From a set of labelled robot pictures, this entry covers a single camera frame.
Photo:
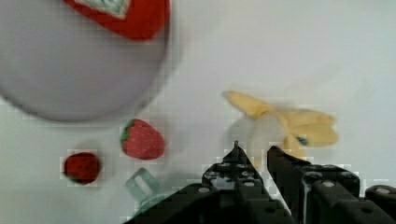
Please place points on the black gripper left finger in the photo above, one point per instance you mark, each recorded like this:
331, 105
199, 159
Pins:
235, 166

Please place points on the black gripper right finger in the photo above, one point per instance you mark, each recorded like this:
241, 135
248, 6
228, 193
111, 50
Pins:
294, 179

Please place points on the peeled yellow toy banana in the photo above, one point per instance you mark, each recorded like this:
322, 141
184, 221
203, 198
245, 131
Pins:
293, 131

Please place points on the light red toy strawberry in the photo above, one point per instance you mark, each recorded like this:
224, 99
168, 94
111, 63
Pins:
141, 141

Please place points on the dark red toy strawberry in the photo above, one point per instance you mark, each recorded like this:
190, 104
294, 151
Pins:
82, 168

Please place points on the red ketchup bottle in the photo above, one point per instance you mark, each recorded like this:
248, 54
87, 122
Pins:
138, 20

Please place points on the grey round plate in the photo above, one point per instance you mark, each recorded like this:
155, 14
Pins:
59, 65

